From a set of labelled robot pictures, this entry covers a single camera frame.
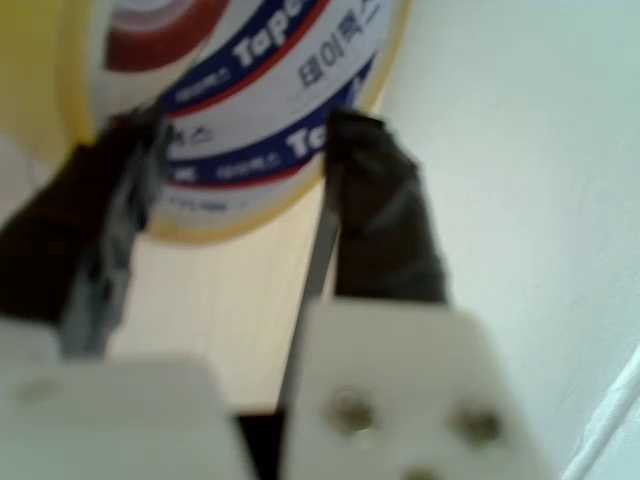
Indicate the large yellow tape roll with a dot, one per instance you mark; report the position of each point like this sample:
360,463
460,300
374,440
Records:
260,100

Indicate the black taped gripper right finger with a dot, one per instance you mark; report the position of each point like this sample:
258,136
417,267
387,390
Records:
390,240

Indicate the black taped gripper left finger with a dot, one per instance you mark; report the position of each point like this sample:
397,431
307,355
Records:
45,260

